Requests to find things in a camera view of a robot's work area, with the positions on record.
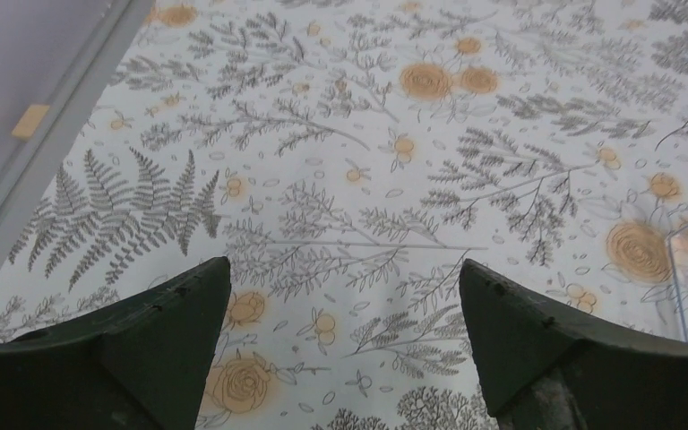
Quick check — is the aluminium frame rail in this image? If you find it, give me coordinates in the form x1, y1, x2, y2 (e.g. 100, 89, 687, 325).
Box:
0, 0, 151, 269

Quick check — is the floral patterned table mat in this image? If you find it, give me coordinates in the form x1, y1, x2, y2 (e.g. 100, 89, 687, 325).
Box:
0, 1, 688, 429

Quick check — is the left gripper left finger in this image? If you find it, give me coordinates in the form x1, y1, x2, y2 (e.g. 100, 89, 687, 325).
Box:
0, 257, 231, 429

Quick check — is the small wooden block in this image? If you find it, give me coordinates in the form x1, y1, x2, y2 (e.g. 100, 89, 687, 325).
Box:
11, 104, 50, 142

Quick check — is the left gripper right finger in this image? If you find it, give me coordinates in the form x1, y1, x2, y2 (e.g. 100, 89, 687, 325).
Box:
459, 260, 688, 429

